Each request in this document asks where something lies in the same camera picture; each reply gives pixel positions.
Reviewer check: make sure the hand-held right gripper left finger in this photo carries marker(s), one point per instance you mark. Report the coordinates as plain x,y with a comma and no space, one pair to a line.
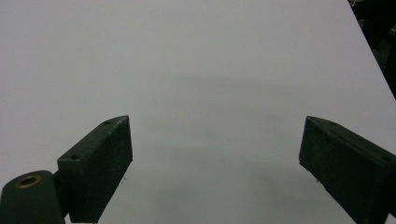
95,169

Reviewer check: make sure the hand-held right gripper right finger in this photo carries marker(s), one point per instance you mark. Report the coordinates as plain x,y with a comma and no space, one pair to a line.
345,161

